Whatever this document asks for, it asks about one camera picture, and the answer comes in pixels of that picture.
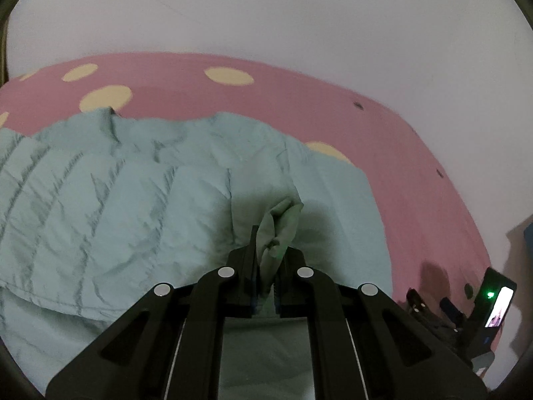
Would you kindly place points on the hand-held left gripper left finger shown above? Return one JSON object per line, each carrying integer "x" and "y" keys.
{"x": 245, "y": 285}

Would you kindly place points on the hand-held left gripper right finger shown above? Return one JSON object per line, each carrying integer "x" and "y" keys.
{"x": 288, "y": 293}

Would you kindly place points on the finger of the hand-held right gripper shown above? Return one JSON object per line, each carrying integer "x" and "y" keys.
{"x": 420, "y": 306}
{"x": 452, "y": 310}

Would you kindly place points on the light blue puffer jacket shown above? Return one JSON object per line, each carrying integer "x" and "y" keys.
{"x": 125, "y": 212}

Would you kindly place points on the pink dotted bed sheet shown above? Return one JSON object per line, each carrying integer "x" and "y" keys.
{"x": 387, "y": 141}

